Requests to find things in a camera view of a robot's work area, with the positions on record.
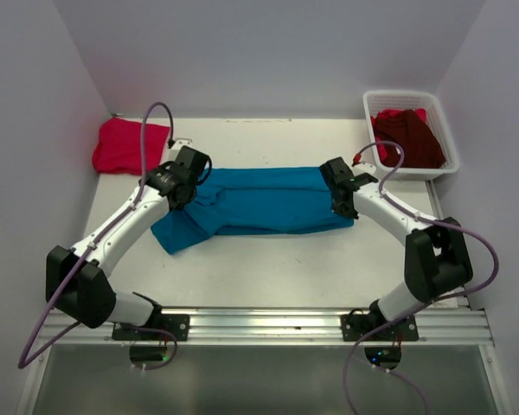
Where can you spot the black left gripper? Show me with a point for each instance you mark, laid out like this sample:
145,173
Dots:
189,193

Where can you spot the white plastic laundry basket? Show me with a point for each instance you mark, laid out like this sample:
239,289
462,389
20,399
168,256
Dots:
386,156

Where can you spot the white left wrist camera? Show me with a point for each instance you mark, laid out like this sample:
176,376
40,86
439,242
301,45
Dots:
178,143

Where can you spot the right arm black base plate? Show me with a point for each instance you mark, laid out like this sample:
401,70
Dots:
359,322

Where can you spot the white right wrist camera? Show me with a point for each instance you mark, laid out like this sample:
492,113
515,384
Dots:
360,166

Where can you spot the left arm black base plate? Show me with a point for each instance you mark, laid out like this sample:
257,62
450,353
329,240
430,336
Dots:
176,324

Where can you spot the blue t shirt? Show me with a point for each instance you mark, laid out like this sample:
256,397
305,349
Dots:
242,202

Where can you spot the folded pink t shirt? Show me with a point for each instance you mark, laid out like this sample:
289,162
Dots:
118,149

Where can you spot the aluminium front rail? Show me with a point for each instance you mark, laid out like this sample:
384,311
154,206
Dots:
322,327

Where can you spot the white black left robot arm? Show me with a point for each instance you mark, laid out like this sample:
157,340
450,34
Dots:
77,278

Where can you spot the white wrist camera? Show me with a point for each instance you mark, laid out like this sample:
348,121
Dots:
178,143
360,166

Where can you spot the dark red t shirt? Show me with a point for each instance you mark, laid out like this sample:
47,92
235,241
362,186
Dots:
409,129

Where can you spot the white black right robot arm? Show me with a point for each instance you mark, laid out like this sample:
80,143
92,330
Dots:
436,258

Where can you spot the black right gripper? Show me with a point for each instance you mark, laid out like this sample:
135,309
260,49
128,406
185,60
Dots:
343,201

